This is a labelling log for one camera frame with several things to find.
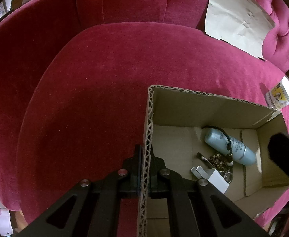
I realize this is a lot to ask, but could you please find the metal keychain with blue tag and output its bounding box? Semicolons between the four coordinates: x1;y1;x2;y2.
196;126;234;184

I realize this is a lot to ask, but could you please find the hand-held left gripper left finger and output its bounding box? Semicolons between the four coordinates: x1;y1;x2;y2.
16;144;143;237

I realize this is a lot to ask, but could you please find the white pronged charger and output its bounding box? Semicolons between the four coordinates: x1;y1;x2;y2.
190;166;230;194

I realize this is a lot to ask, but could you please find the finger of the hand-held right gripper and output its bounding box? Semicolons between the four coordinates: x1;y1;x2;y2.
268;132;289;190

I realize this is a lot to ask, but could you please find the clear cotton swab jar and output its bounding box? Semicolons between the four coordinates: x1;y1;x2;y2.
265;76;289;111

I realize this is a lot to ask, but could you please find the cardboard box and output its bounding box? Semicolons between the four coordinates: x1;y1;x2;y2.
137;85;289;237

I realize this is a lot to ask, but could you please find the brown paper sheet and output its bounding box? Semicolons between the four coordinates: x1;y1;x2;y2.
205;0;276;61

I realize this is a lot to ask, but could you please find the red velvet tufted sofa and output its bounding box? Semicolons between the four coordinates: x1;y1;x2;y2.
0;0;289;232

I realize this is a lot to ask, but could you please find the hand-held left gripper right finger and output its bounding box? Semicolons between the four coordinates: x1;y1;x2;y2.
146;149;271;237

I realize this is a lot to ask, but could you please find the pale blue tube bottle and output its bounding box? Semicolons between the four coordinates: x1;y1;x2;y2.
204;128;256;165

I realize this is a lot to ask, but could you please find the brown cardboard carton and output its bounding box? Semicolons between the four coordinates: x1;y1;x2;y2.
10;0;35;11

